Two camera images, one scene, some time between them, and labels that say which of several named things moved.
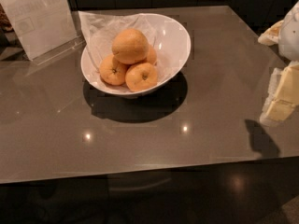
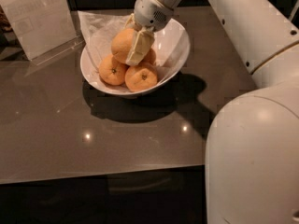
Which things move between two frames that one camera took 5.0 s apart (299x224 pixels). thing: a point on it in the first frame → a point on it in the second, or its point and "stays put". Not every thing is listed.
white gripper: (290, 36) → (149, 12)
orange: (111, 71) stays put
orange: (130, 46) stays put
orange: (141, 77) stays put
